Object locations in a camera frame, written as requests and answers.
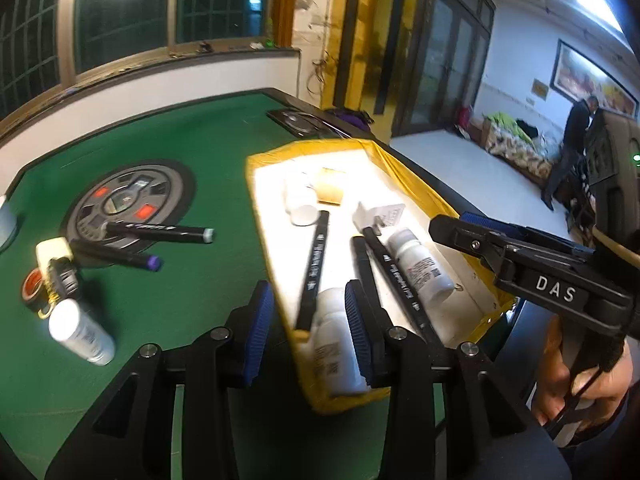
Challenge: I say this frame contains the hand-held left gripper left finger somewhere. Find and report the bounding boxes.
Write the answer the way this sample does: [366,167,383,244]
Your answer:
[45,280,276,480]

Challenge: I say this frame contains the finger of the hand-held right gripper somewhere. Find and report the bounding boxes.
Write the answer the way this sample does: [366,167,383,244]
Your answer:
[429,214,507,272]
[457,211,592,262]

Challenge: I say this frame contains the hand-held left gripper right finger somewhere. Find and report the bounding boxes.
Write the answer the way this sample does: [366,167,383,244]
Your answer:
[344,280,573,480]

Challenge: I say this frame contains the white pill bottle green label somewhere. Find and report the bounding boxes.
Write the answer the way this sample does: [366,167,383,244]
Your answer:
[387,227,456,306]

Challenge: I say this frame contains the white foam tray yellow tape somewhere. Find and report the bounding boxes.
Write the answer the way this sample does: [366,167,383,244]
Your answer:
[245,139,518,416]

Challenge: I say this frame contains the white rectangular plastic box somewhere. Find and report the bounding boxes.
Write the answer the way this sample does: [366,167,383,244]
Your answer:
[352,201,407,236]

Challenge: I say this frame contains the black marker grey cap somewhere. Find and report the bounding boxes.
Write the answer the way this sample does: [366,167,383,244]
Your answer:
[104,221,216,246]

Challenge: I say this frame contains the black marker purple cap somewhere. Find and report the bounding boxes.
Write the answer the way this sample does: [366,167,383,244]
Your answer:
[70,240,163,272]

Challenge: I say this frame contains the small black ribbed object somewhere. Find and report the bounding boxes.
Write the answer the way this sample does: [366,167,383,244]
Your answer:
[47,257,83,311]

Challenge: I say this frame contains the yellow carabiner keychain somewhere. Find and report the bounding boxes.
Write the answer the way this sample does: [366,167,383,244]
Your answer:
[37,280,58,320]

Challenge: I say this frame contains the pale yellow plastic box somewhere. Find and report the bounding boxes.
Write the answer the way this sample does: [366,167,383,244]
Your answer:
[35,236,76,281]

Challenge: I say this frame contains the black tape roll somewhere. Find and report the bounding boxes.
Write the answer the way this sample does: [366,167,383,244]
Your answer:
[21,267,51,311]

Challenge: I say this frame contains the person's right hand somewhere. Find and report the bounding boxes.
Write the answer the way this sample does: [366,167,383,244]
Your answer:
[532,317,636,431]

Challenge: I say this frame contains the bed with printed blanket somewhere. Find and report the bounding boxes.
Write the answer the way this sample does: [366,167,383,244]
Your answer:
[482,110,563,191]

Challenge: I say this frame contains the glass door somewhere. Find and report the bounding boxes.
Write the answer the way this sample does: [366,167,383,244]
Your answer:
[390,0,496,136]

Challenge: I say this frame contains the dark purple cloth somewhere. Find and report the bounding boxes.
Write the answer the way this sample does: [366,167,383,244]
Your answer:
[325,105,376,128]

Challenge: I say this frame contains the round table control panel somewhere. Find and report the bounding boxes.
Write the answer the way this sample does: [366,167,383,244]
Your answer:
[61,159,197,268]

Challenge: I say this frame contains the ceiling light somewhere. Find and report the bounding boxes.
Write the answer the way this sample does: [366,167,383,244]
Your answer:
[572,0,626,33]

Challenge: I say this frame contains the barred window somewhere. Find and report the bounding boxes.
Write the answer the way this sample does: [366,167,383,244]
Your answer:
[0,0,301,121]

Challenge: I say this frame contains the wall poster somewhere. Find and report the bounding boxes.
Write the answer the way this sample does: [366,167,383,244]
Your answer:
[552,39,640,121]

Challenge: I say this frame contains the hanging wall cable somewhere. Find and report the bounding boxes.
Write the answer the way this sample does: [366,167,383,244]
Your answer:
[305,50,336,98]

